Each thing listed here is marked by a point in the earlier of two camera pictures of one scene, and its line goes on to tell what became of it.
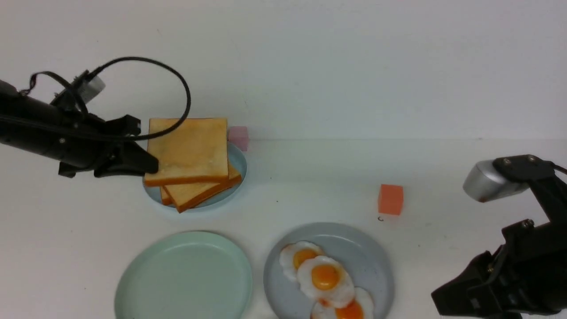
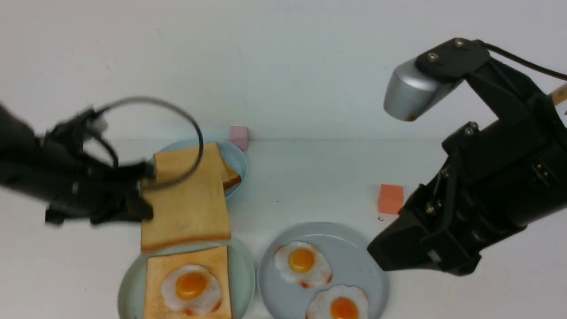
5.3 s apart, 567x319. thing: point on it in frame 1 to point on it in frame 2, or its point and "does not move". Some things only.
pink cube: (238, 136) does not move
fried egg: (361, 306) does not move
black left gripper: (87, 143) to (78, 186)
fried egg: (321, 278) to (192, 289)
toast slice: (197, 150) to (195, 212)
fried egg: (293, 254) does not move
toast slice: (184, 196) to (215, 259)
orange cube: (390, 199) does not move
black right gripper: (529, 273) to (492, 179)
